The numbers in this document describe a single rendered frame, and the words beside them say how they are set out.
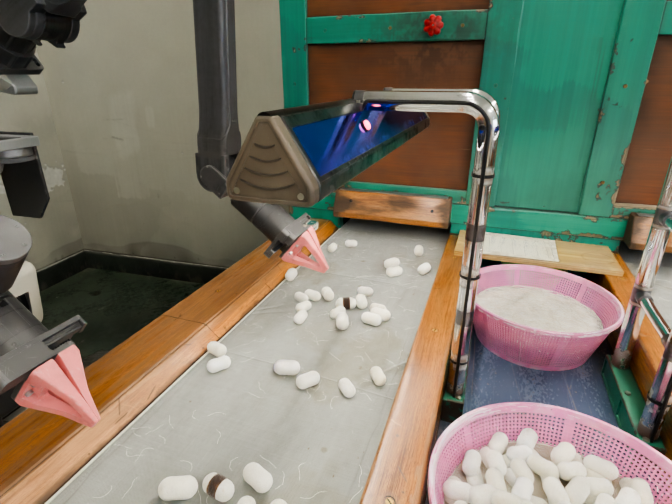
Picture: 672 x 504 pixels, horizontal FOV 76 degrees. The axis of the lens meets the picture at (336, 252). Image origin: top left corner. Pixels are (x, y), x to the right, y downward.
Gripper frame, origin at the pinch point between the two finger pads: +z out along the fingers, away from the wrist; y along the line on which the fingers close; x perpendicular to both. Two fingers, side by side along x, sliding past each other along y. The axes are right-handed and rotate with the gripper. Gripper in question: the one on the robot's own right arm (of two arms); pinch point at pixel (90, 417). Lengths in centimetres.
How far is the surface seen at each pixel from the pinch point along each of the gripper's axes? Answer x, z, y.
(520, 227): -27, 34, 85
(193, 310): 10.3, -4.3, 28.8
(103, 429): 7.5, 1.2, 3.8
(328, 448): -8.3, 21.2, 11.4
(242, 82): 31, -82, 167
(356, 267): -1, 12, 61
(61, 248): 178, -111, 144
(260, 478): -6.9, 16.6, 3.7
